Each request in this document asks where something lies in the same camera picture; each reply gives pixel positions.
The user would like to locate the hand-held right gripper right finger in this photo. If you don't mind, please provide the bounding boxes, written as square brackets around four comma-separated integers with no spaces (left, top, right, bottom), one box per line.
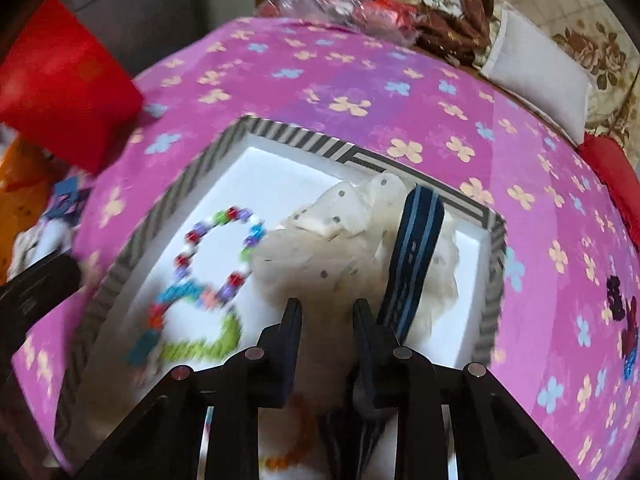
[350,297,572,480]

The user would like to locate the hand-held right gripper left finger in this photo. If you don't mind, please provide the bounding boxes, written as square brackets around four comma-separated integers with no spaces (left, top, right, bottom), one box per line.
[65,297,306,480]

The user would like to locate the green bead bracelet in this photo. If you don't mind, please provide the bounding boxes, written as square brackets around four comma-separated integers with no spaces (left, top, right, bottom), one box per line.
[159,309,244,362]

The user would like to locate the orange bead bracelet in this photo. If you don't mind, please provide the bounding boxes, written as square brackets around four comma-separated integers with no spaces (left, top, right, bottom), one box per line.
[262,394,322,469]

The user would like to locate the white polka dot scrunchie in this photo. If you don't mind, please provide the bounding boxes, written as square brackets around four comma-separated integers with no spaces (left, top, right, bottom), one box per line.
[247,172,462,411]

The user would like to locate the watch with blue striped strap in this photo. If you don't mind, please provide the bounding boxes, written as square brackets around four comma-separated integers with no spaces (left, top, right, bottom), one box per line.
[320,185,447,480]

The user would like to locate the rainbow bead bracelet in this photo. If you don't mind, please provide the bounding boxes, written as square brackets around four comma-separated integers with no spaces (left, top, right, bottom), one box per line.
[125,280,212,369]

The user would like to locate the multicolour round bead bracelet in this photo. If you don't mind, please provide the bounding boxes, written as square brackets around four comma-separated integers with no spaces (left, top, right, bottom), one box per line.
[172,206,267,307]

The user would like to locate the striped box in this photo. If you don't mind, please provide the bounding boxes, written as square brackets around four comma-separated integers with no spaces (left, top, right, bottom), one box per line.
[52,115,509,480]

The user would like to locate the orange cloth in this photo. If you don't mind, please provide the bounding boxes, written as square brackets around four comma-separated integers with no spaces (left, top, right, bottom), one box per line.
[0,139,67,262]

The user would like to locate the pink floral bed sheet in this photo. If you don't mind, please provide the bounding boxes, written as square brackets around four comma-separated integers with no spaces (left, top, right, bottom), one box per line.
[10,15,640,480]

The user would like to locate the red cloth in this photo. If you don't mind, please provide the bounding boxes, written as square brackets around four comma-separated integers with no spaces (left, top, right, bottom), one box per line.
[0,0,147,177]

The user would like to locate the red hair clip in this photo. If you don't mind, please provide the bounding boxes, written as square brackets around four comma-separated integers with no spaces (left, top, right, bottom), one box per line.
[605,275,640,362]

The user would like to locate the red ruffled pillow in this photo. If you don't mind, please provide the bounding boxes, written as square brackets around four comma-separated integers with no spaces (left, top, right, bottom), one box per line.
[577,135,640,249]

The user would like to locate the white pillow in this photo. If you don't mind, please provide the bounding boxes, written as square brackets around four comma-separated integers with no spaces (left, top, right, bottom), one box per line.
[482,2,594,147]

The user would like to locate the brown floral quilt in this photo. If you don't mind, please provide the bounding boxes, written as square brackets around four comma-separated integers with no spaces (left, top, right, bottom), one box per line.
[415,0,512,69]

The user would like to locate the clear plastic bags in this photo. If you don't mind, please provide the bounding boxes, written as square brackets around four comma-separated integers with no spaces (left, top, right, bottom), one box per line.
[255,0,427,47]

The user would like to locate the beige floral quilt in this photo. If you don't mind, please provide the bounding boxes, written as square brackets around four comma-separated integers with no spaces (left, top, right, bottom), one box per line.
[495,0,640,142]

